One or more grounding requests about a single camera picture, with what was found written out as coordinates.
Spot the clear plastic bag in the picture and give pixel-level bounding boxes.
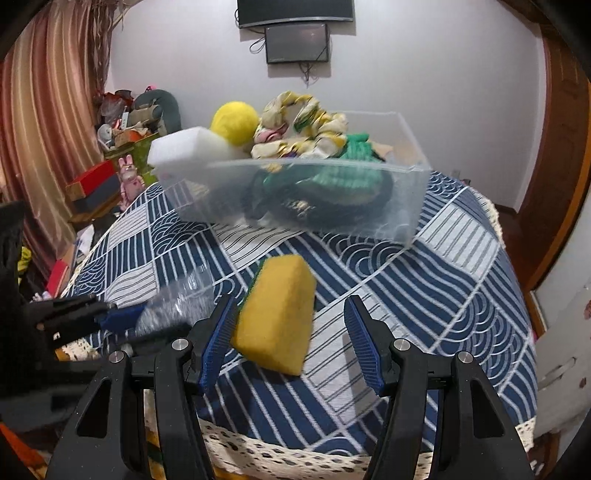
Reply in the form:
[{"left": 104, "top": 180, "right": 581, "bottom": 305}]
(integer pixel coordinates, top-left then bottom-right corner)
[{"left": 135, "top": 264, "right": 214, "bottom": 336}]

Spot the yellow green sponge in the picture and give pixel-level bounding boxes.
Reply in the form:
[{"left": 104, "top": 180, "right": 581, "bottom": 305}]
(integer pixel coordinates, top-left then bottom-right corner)
[{"left": 231, "top": 254, "right": 317, "bottom": 376}]

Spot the white foam block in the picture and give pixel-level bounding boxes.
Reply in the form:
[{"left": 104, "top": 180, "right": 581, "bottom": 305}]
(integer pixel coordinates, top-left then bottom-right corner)
[{"left": 147, "top": 127, "right": 246, "bottom": 178}]

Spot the clear plastic storage box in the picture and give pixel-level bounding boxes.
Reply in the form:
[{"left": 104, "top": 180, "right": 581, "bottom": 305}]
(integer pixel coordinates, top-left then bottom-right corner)
[{"left": 147, "top": 111, "right": 432, "bottom": 244}]

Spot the black white drawstring bag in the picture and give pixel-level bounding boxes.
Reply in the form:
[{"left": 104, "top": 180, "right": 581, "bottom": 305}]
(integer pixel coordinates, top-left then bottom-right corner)
[{"left": 242, "top": 164, "right": 394, "bottom": 230}]

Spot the green knitted cloth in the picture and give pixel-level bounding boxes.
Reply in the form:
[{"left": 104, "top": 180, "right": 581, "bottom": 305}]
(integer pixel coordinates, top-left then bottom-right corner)
[{"left": 262, "top": 133, "right": 393, "bottom": 205}]

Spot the yellow plush ball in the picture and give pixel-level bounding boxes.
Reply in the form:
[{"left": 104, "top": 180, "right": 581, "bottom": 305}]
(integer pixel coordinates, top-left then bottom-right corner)
[{"left": 209, "top": 101, "right": 259, "bottom": 147}]

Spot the floral fabric scrunchie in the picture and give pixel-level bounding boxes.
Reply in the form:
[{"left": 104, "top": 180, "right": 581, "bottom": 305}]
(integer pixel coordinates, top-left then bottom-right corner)
[{"left": 250, "top": 91, "right": 349, "bottom": 159}]

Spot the blue white patterned tablecloth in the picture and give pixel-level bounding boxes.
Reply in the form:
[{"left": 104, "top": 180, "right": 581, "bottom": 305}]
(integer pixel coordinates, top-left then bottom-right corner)
[{"left": 66, "top": 173, "right": 537, "bottom": 479}]

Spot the pink rabbit toy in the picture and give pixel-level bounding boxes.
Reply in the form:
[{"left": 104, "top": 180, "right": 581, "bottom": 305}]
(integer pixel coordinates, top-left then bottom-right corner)
[{"left": 118, "top": 154, "right": 145, "bottom": 211}]

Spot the red gift box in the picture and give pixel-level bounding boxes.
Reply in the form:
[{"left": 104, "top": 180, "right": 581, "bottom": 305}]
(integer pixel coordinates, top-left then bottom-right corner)
[{"left": 65, "top": 160, "right": 115, "bottom": 201}]

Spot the green cardboard box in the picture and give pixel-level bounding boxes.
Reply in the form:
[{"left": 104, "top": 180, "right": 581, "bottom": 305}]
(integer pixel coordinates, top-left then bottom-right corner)
[{"left": 103, "top": 133, "right": 159, "bottom": 174}]

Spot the brown wooden door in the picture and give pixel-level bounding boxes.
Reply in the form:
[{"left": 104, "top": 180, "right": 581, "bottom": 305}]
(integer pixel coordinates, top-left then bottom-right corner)
[{"left": 518, "top": 31, "right": 590, "bottom": 291}]

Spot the striped pink curtain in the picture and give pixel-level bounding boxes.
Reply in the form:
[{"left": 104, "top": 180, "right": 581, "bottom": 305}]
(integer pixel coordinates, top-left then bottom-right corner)
[{"left": 1, "top": 1, "right": 116, "bottom": 277}]

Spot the grey green neck pillow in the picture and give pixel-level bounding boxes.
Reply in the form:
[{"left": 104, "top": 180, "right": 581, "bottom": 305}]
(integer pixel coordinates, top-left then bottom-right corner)
[{"left": 131, "top": 89, "right": 182, "bottom": 136}]

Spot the wall mounted black television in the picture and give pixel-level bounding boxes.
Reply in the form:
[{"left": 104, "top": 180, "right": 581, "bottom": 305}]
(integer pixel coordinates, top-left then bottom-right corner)
[{"left": 236, "top": 0, "right": 355, "bottom": 28}]

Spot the small black wall monitor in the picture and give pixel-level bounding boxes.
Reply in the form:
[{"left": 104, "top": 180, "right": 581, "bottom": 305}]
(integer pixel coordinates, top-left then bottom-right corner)
[{"left": 264, "top": 22, "right": 329, "bottom": 65}]

